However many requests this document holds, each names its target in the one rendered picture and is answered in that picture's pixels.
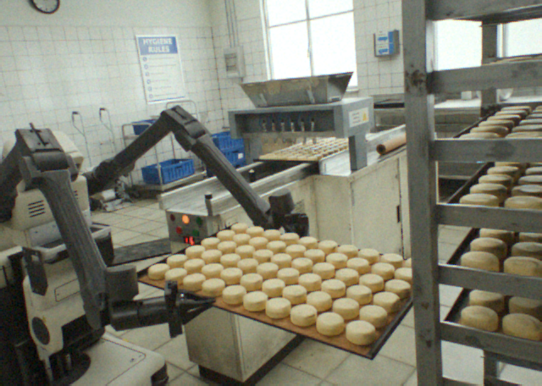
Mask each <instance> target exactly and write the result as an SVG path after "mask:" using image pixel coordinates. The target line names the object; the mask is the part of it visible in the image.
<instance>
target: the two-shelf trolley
mask: <svg viewBox="0 0 542 386"><path fill-rule="evenodd" d="M175 102H182V103H187V102H193V103H194V104H195V109H196V113H191V115H196V119H197V120H198V121H199V118H198V111H197V106H196V103H195V102H194V100H182V101H171V102H166V105H165V108H166V110H167V109H168V103H175ZM132 125H150V126H151V124H149V123H141V124H123V125H122V127H121V131H122V138H123V141H124V148H126V143H125V140H135V139H136V138H137V137H138V135H135V134H132V135H124V126H132ZM169 135H170V140H171V145H172V150H173V156H174V158H176V154H174V144H173V138H172V135H173V133H172V132H170V133H169V134H168V135H166V136H169ZM154 149H155V154H156V159H157V165H158V175H159V181H160V184H146V183H144V182H143V181H142V182H140V183H137V184H134V181H133V176H132V171H130V178H131V184H132V191H131V192H132V193H133V197H134V198H135V199H139V198H140V197H141V193H140V192H139V191H137V190H136V189H143V190H160V192H161V194H160V195H162V194H165V193H166V192H165V190H166V189H168V188H171V187H175V186H177V185H182V184H184V183H186V182H189V181H192V180H194V179H199V178H201V177H203V175H204V178H205V179H203V180H202V181H204V180H207V179H208V175H207V171H206V165H205V163H203V167H204V171H195V173H194V174H191V175H189V176H186V178H183V179H179V180H176V181H173V182H170V183H167V184H165V185H163V183H162V178H161V172H160V167H159V161H158V152H157V147H156V145H155V146H154Z"/></svg>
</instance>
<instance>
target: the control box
mask: <svg viewBox="0 0 542 386"><path fill-rule="evenodd" d="M166 214H167V219H168V225H169V234H170V239H171V240H172V241H177V242H182V243H185V236H186V237H187V240H188V242H187V241H186V242H187V243H186V244H191V240H192V239H193V242H194V243H196V242H197V241H199V240H202V239H204V238H206V237H208V236H209V235H211V234H214V232H213V218H212V216H208V214H207V212H194V211H187V210H180V209H173V208H170V209H169V210H166ZM170 214H173V215H174V221H172V220H171V219H170V217H169V215H170ZM184 216H187V217H188V219H189V222H188V223H185V221H184V219H183V217H184ZM197 218H200V219H201V220H202V225H199V224H198V223H197V221H196V219H197ZM179 226H180V227H181V228H182V233H180V234H179V233H176V231H175V228H176V227H179ZM193 229H197V230H198V232H199V235H198V236H195V235H194V234H193V233H192V231H193ZM191 238H192V239H191ZM193 242H192V243H193ZM194 243H193V244H194Z"/></svg>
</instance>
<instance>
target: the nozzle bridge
mask: <svg viewBox="0 0 542 386"><path fill-rule="evenodd" d="M302 111H303V112H302ZM311 111H312V113H311V114H310V117H309V124H310V125H311V122H312V121H311V118H314V122H315V131H313V132H312V129H311V127H310V126H309V125H308V122H307V120H308V115H309V113H310V112H311ZM290 112H293V113H292V114H291V115H290V117H289V125H290V123H291V119H294V123H295V128H296V131H295V132H292V131H291V127H290V126H289V125H288V116H289V114H290ZM300 112H302V113H301V114H300V117H299V125H301V119H304V122H305V131H304V132H301V127H300V126H299V125H298V123H297V119H298V115H299V113H300ZM227 113H228V120H229V127H230V139H240V138H243V143H244V150H245V158H246V165H249V164H253V163H255V162H253V158H256V157H260V156H263V143H262V138H320V137H336V139H345V138H347V137H348V141H349V154H350V166H351V170H359V169H361V168H364V167H366V166H367V165H368V155H367V141H366V131H367V130H370V129H373V128H374V116H373V97H372V96H369V97H355V98H343V99H342V100H340V101H339V102H333V103H328V104H317V105H301V106H286V107H271V108H255V106H252V107H247V108H239V109H234V110H229V111H227ZM263 113H264V115H263V116H262V117H261V115H262V114H263ZM271 113H273V114H272V115H271V117H270V125H271V126H272V123H273V122H272V119H274V121H275V123H276V132H273V128H271V127H270V126H269V124H268V119H269V116H270V114H271ZM280 113H282V114H281V115H280ZM279 115H280V117H279ZM260 117H261V126H263V121H264V120H266V124H267V131H268V132H263V128H262V127H261V126H260V124H259V120H260ZM278 118H279V125H281V123H282V122H281V119H283V120H284V121H285V130H286V132H282V128H281V127H279V125H278Z"/></svg>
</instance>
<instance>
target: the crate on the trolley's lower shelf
mask: <svg viewBox="0 0 542 386"><path fill-rule="evenodd" d="M159 165H161V167H160V172H161V178H162V183H163V185H165V184H167V183H170V182H173V181H176V180H179V179H183V178H186V176H189V175H191V174H194V173H195V166H194V159H193V158H171V159H168V160H165V161H162V162H159ZM155 166H157V164H156V163H154V164H151V165H147V166H145V167H141V171H142V176H143V182H144V183H146V184H160V181H159V175H158V168H155Z"/></svg>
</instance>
